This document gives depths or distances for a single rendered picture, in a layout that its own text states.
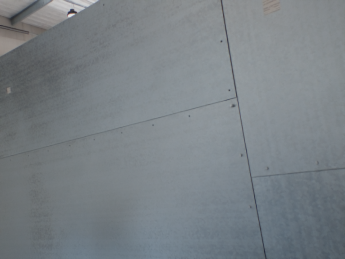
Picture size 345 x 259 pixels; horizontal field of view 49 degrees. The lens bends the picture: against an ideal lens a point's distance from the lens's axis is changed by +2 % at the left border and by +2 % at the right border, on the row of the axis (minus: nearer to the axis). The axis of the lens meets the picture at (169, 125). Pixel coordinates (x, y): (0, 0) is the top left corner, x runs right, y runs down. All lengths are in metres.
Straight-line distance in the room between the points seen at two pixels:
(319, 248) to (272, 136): 0.32
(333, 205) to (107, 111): 0.92
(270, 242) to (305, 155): 0.28
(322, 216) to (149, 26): 0.87
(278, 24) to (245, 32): 0.11
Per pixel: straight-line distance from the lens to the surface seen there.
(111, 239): 1.61
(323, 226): 1.13
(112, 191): 1.56
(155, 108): 1.38
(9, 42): 13.27
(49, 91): 1.88
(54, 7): 12.95
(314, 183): 1.11
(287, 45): 1.15
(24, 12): 13.12
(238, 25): 1.23
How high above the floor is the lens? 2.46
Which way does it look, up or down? 6 degrees up
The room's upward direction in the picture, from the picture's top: 8 degrees counter-clockwise
